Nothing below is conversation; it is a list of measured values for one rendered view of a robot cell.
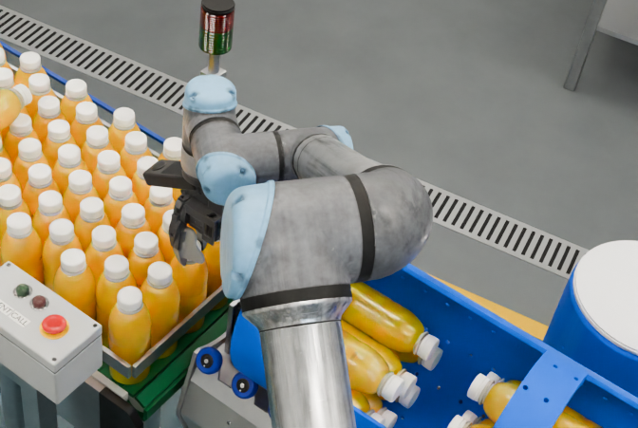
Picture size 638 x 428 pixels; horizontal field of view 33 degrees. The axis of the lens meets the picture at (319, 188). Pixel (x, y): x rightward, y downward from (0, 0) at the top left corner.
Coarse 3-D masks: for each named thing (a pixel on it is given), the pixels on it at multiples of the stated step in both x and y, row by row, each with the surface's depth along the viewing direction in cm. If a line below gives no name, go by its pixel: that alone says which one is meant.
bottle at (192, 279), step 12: (180, 264) 178; (192, 264) 178; (204, 264) 180; (180, 276) 178; (192, 276) 178; (204, 276) 180; (180, 288) 180; (192, 288) 180; (204, 288) 182; (180, 300) 182; (192, 300) 182; (180, 312) 184
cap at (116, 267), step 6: (108, 258) 173; (114, 258) 173; (120, 258) 174; (108, 264) 172; (114, 264) 172; (120, 264) 173; (126, 264) 173; (108, 270) 172; (114, 270) 171; (120, 270) 172; (126, 270) 173; (108, 276) 173; (114, 276) 172; (120, 276) 172
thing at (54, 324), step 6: (48, 318) 161; (54, 318) 161; (60, 318) 161; (42, 324) 160; (48, 324) 160; (54, 324) 160; (60, 324) 160; (48, 330) 159; (54, 330) 159; (60, 330) 159
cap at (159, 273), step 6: (156, 264) 174; (162, 264) 174; (168, 264) 174; (150, 270) 172; (156, 270) 173; (162, 270) 173; (168, 270) 173; (150, 276) 172; (156, 276) 172; (162, 276) 172; (168, 276) 172; (150, 282) 173; (156, 282) 172; (162, 282) 172; (168, 282) 173
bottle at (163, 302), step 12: (144, 288) 174; (156, 288) 173; (168, 288) 174; (144, 300) 174; (156, 300) 174; (168, 300) 174; (156, 312) 175; (168, 312) 176; (156, 324) 177; (168, 324) 178; (156, 336) 179; (168, 348) 182
